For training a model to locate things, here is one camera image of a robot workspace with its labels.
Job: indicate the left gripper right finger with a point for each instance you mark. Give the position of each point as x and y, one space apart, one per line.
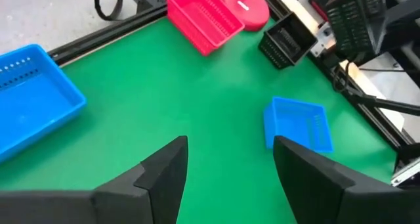
328 194

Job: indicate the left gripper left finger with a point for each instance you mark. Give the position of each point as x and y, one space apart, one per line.
115 204

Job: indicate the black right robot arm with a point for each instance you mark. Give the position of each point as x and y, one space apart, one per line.
402 20

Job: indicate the red desk lamp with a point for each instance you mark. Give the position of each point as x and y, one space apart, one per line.
252 13

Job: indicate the blue plastic basket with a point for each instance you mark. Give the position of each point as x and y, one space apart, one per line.
49 128
295 122

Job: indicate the green table mat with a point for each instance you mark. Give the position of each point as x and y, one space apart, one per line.
197 96

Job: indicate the black plastic basket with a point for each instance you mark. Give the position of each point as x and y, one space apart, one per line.
282 43
354 23

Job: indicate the red plastic basket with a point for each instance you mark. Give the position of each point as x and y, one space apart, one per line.
192 36
210 17

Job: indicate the black table frame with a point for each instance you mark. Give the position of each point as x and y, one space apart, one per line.
105 33

